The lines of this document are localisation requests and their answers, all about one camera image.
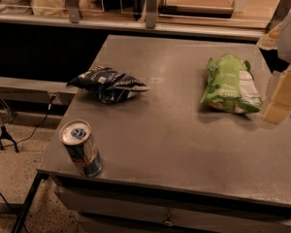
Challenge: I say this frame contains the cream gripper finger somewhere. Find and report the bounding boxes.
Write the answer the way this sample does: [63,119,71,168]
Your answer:
[257,23,281,50]
[261,64,291,124]

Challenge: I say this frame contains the blue chip bag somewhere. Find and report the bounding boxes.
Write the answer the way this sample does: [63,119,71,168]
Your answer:
[67,66,149,104]

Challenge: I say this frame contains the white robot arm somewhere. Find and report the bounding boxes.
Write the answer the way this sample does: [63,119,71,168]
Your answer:
[257,12,291,124]

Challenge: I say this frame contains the green chip bag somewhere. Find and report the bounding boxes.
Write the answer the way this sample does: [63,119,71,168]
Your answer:
[201,54,262,115]

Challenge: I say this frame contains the redbull can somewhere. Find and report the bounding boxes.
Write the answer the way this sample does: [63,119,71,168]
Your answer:
[59,119,102,177]

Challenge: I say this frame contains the brown pegboard tray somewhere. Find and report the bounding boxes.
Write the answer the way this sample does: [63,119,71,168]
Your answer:
[158,0,234,17]

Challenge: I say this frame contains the grey table drawer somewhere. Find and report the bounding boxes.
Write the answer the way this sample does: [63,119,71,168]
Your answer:
[54,185,291,233]

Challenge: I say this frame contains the black table leg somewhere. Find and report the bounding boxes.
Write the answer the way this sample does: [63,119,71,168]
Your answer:
[11,172,49,233]

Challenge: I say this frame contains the black tripod stand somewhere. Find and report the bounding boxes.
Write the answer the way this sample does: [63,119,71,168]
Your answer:
[0,114,18,152]

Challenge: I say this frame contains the grey metal post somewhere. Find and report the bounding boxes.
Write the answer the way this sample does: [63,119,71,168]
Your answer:
[66,0,81,23]
[145,0,157,29]

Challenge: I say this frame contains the black power cable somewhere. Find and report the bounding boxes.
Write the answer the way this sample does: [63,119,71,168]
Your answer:
[0,94,57,150]

